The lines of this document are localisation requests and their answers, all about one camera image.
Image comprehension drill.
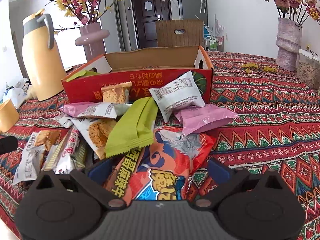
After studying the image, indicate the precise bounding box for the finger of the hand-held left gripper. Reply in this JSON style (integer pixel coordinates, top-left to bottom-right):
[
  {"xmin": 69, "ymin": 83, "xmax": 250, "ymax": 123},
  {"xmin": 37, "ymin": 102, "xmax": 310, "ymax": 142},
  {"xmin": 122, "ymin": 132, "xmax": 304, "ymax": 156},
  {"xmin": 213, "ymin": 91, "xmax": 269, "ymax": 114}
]
[{"xmin": 0, "ymin": 136, "xmax": 19, "ymax": 155}]

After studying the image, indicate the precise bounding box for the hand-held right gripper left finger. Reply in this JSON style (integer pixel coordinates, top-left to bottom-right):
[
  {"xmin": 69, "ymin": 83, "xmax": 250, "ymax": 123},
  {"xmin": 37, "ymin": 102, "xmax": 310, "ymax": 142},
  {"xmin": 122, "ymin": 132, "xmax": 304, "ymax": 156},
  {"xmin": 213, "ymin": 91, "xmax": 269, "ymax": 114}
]
[{"xmin": 35, "ymin": 158, "xmax": 127, "ymax": 210}]

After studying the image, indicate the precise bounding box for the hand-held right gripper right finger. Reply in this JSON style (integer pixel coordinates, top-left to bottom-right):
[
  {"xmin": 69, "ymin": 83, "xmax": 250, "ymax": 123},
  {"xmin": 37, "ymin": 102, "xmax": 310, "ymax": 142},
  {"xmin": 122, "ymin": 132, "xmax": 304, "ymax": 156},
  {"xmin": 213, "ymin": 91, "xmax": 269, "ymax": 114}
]
[{"xmin": 194, "ymin": 158, "xmax": 287, "ymax": 210}]

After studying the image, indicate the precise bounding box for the white cracker-print snack packet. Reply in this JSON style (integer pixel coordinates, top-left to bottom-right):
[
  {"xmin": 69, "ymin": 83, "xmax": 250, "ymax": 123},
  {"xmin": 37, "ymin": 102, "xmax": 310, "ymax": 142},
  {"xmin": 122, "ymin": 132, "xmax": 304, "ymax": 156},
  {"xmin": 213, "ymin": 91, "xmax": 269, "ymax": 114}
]
[{"xmin": 12, "ymin": 130, "xmax": 62, "ymax": 186}]

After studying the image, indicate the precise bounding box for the white cookie-print snack packet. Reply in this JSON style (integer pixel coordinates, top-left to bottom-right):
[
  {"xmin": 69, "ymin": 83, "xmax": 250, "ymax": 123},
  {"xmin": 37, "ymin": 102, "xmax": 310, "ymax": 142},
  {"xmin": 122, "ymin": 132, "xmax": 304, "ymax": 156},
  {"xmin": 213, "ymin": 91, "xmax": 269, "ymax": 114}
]
[{"xmin": 72, "ymin": 117, "xmax": 118, "ymax": 160}]

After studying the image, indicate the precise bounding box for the large orange snack bag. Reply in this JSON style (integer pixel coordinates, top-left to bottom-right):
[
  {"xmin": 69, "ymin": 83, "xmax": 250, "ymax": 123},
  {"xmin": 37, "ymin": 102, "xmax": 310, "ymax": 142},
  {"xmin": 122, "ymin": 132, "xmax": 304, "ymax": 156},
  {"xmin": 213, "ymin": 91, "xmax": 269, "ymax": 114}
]
[{"xmin": 103, "ymin": 127, "xmax": 217, "ymax": 205}]

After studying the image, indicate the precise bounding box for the green snack packet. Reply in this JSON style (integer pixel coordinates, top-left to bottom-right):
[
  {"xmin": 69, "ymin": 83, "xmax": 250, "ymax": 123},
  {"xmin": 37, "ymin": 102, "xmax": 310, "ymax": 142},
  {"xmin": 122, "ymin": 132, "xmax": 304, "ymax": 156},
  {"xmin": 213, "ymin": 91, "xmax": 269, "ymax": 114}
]
[
  {"xmin": 105, "ymin": 96, "xmax": 159, "ymax": 158},
  {"xmin": 65, "ymin": 69, "xmax": 101, "ymax": 82}
]

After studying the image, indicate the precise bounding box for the small white snack packet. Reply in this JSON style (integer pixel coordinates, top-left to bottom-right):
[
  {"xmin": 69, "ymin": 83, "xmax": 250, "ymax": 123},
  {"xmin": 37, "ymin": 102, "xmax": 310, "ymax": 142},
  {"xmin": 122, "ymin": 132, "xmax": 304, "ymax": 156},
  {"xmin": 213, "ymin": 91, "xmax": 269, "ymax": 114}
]
[{"xmin": 52, "ymin": 115, "xmax": 74, "ymax": 128}]

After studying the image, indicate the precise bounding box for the pink white snack packet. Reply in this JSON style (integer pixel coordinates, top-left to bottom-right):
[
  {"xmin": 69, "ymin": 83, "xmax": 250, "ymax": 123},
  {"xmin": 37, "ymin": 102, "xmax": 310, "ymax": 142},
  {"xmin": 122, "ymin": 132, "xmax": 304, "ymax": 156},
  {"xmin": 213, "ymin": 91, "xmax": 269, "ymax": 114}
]
[{"xmin": 60, "ymin": 102, "xmax": 131, "ymax": 119}]

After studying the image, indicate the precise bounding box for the orange-edged cracker packet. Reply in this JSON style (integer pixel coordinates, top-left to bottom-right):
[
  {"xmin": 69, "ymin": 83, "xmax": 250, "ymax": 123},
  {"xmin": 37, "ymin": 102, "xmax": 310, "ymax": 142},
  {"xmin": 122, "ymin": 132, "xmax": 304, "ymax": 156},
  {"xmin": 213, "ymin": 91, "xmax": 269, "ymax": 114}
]
[{"xmin": 101, "ymin": 82, "xmax": 132, "ymax": 104}]

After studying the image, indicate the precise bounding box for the red cardboard box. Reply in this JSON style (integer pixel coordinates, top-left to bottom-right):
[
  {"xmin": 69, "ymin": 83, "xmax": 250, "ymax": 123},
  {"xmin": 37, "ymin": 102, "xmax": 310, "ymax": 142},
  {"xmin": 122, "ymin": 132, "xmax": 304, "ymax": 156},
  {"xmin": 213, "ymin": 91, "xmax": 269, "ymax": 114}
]
[{"xmin": 61, "ymin": 45, "xmax": 214, "ymax": 105}]

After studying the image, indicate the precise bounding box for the white black-text snack packet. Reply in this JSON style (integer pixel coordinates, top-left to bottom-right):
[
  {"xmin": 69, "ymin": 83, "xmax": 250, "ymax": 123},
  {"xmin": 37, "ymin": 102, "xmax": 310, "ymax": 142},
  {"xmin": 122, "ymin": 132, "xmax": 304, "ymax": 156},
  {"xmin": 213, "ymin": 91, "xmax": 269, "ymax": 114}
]
[{"xmin": 149, "ymin": 70, "xmax": 206, "ymax": 123}]

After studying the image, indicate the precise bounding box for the yellow cup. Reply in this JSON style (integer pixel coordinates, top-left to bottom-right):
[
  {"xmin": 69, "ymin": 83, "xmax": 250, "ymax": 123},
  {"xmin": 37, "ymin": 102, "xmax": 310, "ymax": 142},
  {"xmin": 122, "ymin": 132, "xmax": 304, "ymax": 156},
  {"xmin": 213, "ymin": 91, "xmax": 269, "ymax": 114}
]
[{"xmin": 0, "ymin": 99, "xmax": 20, "ymax": 133}]

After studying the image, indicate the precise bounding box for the white plastic bag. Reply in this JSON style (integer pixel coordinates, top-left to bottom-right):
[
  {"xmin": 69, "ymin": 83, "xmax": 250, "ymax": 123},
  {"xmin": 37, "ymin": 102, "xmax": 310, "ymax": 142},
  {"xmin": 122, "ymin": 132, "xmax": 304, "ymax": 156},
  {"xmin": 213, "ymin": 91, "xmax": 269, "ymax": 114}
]
[{"xmin": 2, "ymin": 77, "xmax": 29, "ymax": 109}]

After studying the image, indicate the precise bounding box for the yellow thermos jug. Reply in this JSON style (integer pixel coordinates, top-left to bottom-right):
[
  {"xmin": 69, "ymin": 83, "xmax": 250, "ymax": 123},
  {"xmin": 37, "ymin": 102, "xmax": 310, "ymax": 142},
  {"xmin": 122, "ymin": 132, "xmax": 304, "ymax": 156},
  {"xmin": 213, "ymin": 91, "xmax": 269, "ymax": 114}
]
[{"xmin": 22, "ymin": 9, "xmax": 67, "ymax": 102}]

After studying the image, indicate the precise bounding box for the small rack with bottles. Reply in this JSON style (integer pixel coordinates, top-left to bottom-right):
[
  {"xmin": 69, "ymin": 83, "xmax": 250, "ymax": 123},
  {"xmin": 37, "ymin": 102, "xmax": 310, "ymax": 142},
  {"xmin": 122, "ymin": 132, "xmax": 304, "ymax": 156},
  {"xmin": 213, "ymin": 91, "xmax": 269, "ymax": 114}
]
[{"xmin": 204, "ymin": 36, "xmax": 225, "ymax": 52}]

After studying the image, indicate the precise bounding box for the pink glass vase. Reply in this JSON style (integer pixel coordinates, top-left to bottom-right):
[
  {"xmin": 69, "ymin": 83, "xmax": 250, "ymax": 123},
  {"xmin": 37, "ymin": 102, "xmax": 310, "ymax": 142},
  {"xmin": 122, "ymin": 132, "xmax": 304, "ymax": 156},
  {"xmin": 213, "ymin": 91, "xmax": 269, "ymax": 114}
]
[{"xmin": 75, "ymin": 22, "xmax": 110, "ymax": 62}]

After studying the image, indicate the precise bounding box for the clear jar of seeds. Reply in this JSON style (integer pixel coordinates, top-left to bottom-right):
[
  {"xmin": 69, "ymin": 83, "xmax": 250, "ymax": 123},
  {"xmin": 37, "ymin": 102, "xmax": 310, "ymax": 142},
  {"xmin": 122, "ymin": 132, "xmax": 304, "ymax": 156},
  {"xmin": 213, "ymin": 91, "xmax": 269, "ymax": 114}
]
[{"xmin": 296, "ymin": 49, "xmax": 320, "ymax": 90}]

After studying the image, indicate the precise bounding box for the white pampas grass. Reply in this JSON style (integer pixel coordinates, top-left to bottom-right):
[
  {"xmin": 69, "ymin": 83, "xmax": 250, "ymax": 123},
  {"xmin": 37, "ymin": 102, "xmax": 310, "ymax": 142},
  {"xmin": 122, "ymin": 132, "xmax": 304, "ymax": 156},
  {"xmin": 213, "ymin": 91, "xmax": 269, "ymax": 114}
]
[{"xmin": 204, "ymin": 14, "xmax": 225, "ymax": 38}]

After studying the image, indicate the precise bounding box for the textured lilac vase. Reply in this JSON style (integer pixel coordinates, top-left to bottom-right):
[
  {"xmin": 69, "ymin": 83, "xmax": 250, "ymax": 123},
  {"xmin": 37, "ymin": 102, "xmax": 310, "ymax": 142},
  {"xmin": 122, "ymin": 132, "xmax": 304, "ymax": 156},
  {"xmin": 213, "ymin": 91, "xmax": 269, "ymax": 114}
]
[{"xmin": 276, "ymin": 17, "xmax": 303, "ymax": 72}]

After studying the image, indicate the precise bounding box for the dark brown door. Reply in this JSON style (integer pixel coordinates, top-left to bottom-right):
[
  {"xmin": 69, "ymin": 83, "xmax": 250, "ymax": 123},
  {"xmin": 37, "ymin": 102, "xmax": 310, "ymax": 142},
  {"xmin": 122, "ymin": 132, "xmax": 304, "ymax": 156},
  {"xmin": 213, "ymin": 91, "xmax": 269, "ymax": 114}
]
[{"xmin": 131, "ymin": 0, "xmax": 172, "ymax": 49}]

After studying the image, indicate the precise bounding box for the grey refrigerator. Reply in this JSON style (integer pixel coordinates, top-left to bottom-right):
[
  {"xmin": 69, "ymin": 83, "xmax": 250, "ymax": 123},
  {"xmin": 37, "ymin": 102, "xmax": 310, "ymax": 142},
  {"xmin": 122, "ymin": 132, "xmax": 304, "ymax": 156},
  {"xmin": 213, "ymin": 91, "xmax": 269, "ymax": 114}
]
[{"xmin": 176, "ymin": 0, "xmax": 208, "ymax": 27}]

